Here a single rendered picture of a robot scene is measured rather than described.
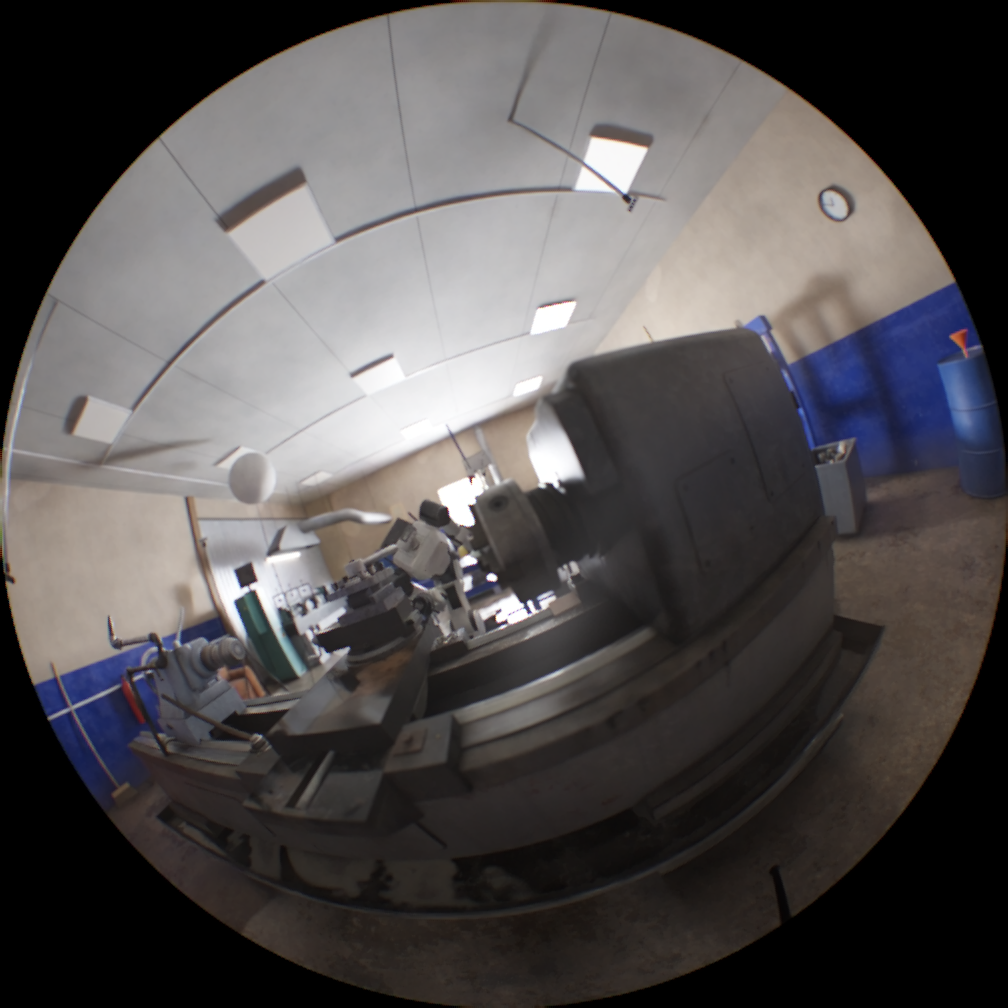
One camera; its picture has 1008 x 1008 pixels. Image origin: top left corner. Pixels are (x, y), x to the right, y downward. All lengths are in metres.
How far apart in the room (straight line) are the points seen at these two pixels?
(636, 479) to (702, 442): 0.15
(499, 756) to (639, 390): 0.59
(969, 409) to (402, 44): 3.68
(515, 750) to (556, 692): 0.13
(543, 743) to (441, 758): 0.15
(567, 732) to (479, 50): 2.72
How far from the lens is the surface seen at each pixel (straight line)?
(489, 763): 0.50
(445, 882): 0.95
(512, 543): 0.50
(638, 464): 0.44
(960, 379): 2.83
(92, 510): 5.13
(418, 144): 2.40
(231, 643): 1.02
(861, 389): 3.61
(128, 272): 2.74
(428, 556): 1.50
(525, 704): 0.56
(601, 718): 0.48
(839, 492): 2.48
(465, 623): 1.77
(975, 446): 2.92
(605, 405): 0.44
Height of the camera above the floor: 1.17
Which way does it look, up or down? level
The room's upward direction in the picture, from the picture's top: 23 degrees counter-clockwise
